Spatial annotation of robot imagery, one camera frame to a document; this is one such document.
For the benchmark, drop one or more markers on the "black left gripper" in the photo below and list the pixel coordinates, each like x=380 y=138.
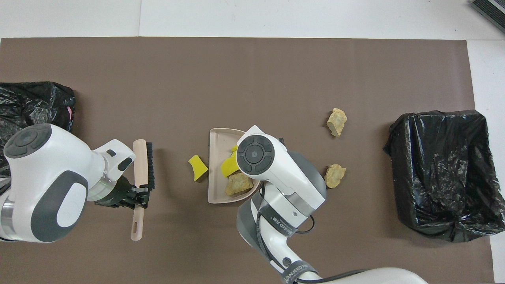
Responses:
x=116 y=193

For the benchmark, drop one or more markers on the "yellow green sponge piece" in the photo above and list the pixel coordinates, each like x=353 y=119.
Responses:
x=197 y=167

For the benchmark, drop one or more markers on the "beige plastic dustpan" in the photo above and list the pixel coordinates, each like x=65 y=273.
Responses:
x=217 y=157

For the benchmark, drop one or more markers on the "pale yellow chunk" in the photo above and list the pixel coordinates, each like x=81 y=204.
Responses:
x=335 y=175
x=336 y=121

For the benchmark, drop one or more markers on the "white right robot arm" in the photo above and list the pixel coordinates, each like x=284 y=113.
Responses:
x=284 y=173

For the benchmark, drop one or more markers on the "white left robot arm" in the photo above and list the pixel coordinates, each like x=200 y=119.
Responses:
x=47 y=173

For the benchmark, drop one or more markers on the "black bag bin pink tear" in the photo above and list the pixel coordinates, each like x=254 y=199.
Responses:
x=35 y=102

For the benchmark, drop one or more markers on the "black bag lined bin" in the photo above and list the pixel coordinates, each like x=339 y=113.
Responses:
x=446 y=177

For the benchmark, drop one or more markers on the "brown table mat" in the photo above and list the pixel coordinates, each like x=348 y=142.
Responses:
x=236 y=71

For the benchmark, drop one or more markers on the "dark ribbed device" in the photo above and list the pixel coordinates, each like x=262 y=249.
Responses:
x=493 y=10

